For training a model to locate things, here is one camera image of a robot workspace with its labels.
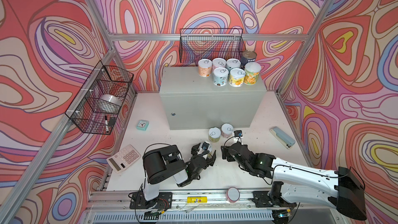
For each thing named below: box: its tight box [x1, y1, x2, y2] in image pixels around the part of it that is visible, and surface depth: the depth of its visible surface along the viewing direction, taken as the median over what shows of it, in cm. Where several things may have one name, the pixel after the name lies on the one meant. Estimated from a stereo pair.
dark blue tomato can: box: [240, 49, 258, 66], surface depth 75 cm
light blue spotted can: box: [225, 58, 242, 74], surface depth 80 cm
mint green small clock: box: [135, 119, 150, 132], surface depth 101 cm
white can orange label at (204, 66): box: [197, 58, 213, 78], surface depth 80 cm
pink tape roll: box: [225, 186, 241, 204], surface depth 72 cm
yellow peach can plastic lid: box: [243, 61, 262, 86], surface depth 74 cm
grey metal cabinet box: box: [159, 66, 267, 131], surface depth 86 cm
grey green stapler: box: [269, 126, 296, 150], surface depth 95 cm
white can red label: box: [220, 122, 234, 139], surface depth 95 cm
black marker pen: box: [104, 115, 109, 133], surface depth 73 cm
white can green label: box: [207, 126, 222, 143], surface depth 93 cm
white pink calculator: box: [106, 144, 141, 174], surface depth 85 cm
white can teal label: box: [212, 66, 230, 87], surface depth 75 cm
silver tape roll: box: [97, 94, 123, 115], surface depth 74 cm
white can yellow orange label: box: [228, 67, 246, 88], surface depth 75 cm
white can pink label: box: [211, 57, 227, 74], surface depth 80 cm
